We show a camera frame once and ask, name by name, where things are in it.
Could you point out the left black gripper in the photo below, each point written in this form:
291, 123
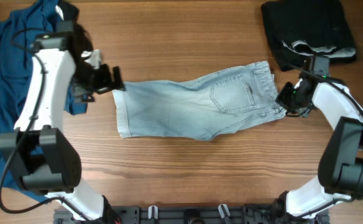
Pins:
105, 83

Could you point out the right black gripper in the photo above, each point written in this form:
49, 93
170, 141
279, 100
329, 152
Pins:
286, 100

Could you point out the light blue denim shorts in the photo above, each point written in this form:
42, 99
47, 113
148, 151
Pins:
223, 102

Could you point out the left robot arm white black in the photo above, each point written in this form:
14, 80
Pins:
37, 154

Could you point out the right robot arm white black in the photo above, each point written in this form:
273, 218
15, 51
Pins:
340, 170

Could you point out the black garment under blue shirt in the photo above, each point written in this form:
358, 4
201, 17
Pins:
69, 12

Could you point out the folded black garment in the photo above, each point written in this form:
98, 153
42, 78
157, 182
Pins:
297, 29

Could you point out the dark blue shirt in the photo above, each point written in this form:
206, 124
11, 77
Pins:
21, 27

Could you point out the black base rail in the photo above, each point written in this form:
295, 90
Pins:
248, 214

